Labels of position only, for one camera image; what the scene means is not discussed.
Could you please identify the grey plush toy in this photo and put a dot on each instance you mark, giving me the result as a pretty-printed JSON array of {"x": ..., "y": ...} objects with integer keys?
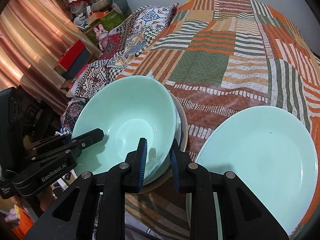
[{"x": 119, "y": 6}]

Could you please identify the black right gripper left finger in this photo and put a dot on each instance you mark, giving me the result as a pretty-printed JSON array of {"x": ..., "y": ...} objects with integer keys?
[{"x": 93, "y": 206}]

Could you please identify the dark blue box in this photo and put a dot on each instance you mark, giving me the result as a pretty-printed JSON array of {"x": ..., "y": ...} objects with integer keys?
[{"x": 77, "y": 65}]

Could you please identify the copper striped curtain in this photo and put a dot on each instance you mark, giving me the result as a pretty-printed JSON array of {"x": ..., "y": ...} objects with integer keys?
[{"x": 34, "y": 35}]

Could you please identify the pink rabbit toy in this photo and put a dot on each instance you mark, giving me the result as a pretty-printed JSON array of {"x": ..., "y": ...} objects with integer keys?
[{"x": 101, "y": 36}]

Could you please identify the mint green plate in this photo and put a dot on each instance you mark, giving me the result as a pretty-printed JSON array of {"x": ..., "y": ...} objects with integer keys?
[{"x": 273, "y": 153}]

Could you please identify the orange striped patchwork bedspread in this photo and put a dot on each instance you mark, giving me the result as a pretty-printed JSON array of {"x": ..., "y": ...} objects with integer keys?
[{"x": 221, "y": 56}]

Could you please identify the green box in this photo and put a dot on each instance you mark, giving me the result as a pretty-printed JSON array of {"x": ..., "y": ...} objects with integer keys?
[{"x": 109, "y": 22}]

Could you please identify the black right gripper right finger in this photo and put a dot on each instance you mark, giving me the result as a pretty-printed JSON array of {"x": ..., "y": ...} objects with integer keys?
[{"x": 222, "y": 206}]

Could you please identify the mint green bowl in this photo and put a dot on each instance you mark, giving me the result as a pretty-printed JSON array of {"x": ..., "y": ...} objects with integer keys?
[{"x": 126, "y": 110}]

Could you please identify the red box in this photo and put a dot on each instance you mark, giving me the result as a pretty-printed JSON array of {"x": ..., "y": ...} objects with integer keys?
[{"x": 69, "y": 56}]

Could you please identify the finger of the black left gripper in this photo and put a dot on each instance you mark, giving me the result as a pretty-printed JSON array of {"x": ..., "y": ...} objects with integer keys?
[{"x": 55, "y": 148}]

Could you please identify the colourful patterned quilt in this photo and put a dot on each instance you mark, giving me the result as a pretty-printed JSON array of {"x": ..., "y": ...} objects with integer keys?
[{"x": 117, "y": 52}]

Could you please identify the white bowl black dots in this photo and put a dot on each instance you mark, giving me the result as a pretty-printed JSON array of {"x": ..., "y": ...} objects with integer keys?
[{"x": 175, "y": 134}]

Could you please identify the pink ceramic bowl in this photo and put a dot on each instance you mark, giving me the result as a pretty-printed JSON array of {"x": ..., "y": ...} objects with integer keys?
[{"x": 182, "y": 139}]

